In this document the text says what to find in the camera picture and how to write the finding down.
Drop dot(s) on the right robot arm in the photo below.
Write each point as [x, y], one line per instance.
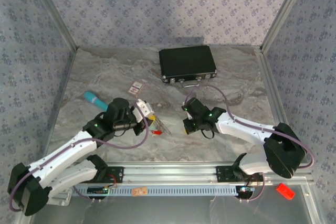
[244, 129]

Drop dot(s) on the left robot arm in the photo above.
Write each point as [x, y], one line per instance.
[65, 150]

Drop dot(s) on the teal cylindrical tube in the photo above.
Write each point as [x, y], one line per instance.
[94, 100]

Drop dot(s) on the small matchbox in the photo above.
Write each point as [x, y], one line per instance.
[136, 89]

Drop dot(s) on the black briefcase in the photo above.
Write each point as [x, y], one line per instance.
[186, 61]

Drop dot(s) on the orange label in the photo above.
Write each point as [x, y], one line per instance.
[139, 191]

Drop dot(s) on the left circuit board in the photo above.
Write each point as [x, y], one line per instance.
[98, 190]

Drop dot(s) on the circuit board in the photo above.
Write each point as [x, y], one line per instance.
[98, 190]
[245, 189]

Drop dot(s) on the right circuit board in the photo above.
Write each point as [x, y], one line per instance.
[245, 189]

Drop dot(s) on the red plastic block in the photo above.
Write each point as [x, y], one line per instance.
[285, 191]

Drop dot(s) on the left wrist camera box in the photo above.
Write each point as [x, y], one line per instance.
[143, 108]

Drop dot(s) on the aluminium mounting rail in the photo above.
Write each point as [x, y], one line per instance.
[170, 174]

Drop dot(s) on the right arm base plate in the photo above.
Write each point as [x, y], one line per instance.
[223, 174]

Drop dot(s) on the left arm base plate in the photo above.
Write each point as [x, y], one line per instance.
[115, 174]

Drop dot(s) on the aluminium side rail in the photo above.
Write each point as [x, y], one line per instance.
[276, 91]
[69, 64]

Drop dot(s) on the metal bracket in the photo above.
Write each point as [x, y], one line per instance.
[64, 200]

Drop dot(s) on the aluminium frame post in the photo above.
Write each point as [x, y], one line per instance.
[54, 11]
[284, 11]

